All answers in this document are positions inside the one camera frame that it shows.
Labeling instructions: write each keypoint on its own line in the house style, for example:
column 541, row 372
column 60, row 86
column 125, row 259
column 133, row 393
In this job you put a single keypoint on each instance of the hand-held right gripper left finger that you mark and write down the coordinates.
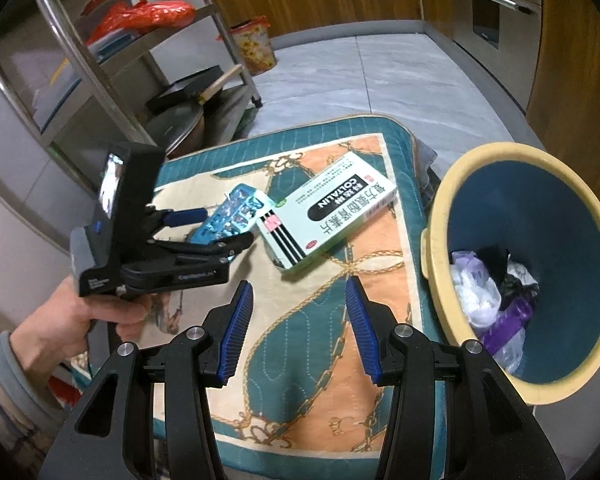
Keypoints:
column 237, row 330

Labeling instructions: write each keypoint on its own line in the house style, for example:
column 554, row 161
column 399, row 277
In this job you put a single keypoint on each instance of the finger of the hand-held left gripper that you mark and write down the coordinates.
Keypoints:
column 190, row 216
column 205, row 250

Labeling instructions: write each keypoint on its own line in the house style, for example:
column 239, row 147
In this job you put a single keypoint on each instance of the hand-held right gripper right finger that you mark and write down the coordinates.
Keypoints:
column 365, row 332

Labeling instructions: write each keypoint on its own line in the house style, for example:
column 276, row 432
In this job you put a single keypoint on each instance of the blue blister pack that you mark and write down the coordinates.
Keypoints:
column 230, row 212

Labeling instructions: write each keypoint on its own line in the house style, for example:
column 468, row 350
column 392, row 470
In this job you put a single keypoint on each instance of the green white medicine box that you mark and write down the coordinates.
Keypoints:
column 325, row 210

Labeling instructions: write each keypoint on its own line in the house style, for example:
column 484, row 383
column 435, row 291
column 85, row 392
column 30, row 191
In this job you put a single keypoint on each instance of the cream and blue plastic bin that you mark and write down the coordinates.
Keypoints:
column 555, row 200

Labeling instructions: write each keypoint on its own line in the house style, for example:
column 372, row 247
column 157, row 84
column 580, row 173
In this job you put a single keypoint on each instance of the person's left forearm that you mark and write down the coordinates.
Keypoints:
column 10, row 395

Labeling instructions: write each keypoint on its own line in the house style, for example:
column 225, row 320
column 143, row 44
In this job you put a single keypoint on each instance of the person's left hand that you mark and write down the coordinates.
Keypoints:
column 55, row 325

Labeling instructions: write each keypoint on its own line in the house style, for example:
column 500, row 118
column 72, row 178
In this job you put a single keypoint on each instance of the teal orange patterned mat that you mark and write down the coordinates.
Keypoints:
column 300, row 360

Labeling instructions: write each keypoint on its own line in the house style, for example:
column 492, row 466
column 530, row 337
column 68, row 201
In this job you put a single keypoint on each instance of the dark metal wok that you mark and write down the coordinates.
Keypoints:
column 172, row 127

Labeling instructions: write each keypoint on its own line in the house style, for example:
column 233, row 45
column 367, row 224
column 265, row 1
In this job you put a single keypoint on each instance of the white plastic bag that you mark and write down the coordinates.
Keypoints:
column 472, row 295

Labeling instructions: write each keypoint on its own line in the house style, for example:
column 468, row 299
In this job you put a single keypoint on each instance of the black frying pan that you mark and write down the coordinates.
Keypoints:
column 185, row 90

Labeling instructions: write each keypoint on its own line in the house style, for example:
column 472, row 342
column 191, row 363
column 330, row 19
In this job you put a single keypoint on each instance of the purple plastic wrapper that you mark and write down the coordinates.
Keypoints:
column 505, row 325

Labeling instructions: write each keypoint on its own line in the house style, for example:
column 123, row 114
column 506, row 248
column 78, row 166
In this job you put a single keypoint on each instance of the floral plastic jar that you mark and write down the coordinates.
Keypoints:
column 255, row 50

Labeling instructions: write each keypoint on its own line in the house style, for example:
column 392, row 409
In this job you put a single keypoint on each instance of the stainless steel shelf rack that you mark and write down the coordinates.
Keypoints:
column 160, row 32

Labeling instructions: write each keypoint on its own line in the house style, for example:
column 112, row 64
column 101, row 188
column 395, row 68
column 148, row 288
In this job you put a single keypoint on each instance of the blue lidded storage box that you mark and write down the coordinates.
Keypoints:
column 112, row 45

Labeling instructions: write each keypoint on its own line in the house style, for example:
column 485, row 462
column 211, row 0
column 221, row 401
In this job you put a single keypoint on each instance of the red plastic bag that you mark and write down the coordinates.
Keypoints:
column 150, row 12

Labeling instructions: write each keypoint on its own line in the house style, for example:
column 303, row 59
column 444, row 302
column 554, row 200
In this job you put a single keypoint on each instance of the red lidded container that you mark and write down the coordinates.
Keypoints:
column 112, row 0

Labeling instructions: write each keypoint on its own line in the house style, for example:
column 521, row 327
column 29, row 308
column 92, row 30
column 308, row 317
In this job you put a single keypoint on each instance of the stainless steel oven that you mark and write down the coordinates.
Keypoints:
column 485, row 25

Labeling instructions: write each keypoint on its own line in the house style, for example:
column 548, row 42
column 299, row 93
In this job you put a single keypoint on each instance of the wooden tall cabinet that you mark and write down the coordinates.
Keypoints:
column 580, row 35

